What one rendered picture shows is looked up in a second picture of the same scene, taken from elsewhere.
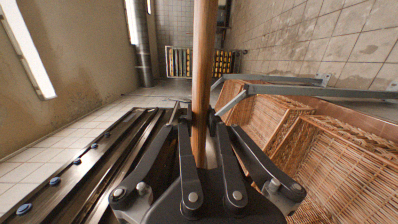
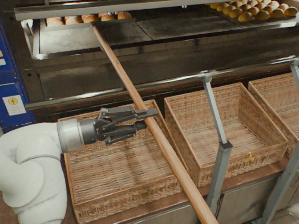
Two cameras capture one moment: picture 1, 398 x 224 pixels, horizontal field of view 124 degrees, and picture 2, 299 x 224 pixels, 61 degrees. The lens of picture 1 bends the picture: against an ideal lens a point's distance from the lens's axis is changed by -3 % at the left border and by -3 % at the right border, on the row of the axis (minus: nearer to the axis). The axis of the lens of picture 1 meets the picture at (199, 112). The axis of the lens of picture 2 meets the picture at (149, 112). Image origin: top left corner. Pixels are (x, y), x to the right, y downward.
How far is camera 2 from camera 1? 0.69 m
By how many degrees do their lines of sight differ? 54
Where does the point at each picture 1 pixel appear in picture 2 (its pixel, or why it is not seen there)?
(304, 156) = not seen: hidden behind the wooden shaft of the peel
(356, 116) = (174, 201)
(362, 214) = (124, 164)
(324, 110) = not seen: hidden behind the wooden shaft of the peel
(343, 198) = (133, 161)
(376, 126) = (162, 203)
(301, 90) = (212, 187)
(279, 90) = (216, 170)
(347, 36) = not seen: outside the picture
